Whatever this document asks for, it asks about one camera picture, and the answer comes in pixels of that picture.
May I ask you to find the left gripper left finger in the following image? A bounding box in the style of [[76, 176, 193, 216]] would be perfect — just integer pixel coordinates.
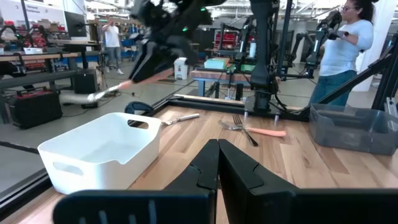
[[52, 139, 220, 224]]

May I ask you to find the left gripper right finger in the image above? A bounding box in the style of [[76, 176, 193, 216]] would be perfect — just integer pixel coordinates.
[[218, 139, 398, 224]]

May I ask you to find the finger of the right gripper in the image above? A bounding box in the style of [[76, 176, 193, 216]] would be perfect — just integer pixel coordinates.
[[128, 41, 175, 84], [173, 38, 201, 67]]

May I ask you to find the orange-handled fork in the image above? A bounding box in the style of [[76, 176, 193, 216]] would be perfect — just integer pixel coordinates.
[[217, 119, 287, 138], [86, 68, 175, 103]]

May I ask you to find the all-metal fork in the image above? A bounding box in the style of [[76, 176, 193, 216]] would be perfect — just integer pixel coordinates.
[[232, 114, 259, 147]]

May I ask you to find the white-handled fork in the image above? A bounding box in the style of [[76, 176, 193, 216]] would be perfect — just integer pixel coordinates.
[[161, 113, 201, 127]]

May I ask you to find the gray translucent bin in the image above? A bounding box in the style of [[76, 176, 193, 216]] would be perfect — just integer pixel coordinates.
[[308, 103, 398, 156]]

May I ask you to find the small white waste bin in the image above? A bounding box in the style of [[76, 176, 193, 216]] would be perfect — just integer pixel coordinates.
[[173, 57, 189, 81]]

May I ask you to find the teal box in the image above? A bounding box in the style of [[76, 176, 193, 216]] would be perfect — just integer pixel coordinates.
[[203, 57, 231, 70]]

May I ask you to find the wooden workbench with blue legs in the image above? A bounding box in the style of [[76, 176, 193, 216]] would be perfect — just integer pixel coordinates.
[[190, 70, 252, 97]]

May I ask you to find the red storage shelf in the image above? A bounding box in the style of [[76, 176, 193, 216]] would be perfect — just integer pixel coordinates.
[[214, 29, 240, 50]]

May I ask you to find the person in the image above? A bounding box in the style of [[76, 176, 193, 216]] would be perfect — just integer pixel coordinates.
[[308, 0, 379, 106], [101, 17, 125, 75]]

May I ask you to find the dark table clamp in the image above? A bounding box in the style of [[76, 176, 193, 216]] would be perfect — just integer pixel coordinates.
[[124, 101, 155, 116]]

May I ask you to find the white bottle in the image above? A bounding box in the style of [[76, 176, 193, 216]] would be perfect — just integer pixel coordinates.
[[248, 39, 257, 59]]

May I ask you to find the black speaker box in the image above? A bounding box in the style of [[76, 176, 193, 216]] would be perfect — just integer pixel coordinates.
[[73, 68, 100, 95]]

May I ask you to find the black computer monitor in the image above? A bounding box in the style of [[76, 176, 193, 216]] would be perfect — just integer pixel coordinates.
[[63, 11, 88, 38]]

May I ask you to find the white plastic bin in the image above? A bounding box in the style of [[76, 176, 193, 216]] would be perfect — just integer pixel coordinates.
[[37, 111, 162, 195]]

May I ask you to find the long wooden workbench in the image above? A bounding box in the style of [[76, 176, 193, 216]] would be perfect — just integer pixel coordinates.
[[0, 51, 81, 91]]

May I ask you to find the black case with red top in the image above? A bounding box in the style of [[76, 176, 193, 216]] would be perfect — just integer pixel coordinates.
[[7, 88, 63, 130]]

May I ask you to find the white hose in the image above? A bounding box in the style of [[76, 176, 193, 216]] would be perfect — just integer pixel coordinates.
[[58, 93, 94, 105]]

